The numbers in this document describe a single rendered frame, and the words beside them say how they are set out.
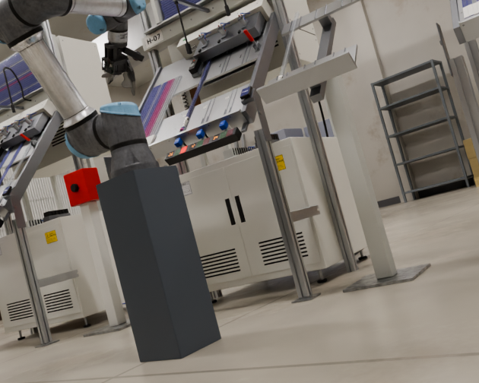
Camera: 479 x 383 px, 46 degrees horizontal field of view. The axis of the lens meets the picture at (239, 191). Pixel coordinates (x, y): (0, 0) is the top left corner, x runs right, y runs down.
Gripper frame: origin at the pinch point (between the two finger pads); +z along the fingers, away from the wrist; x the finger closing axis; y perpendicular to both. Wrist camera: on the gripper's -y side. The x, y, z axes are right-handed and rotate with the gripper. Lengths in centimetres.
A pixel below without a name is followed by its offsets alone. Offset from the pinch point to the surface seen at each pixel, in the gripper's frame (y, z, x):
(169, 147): -5.8, 19.4, 21.3
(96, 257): 7, 88, -11
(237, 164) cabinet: -34, 31, 36
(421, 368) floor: 66, -16, 152
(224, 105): -21.0, -0.2, 35.8
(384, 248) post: -20, 27, 113
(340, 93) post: -32, -16, 78
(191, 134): -8.0, 10.3, 30.7
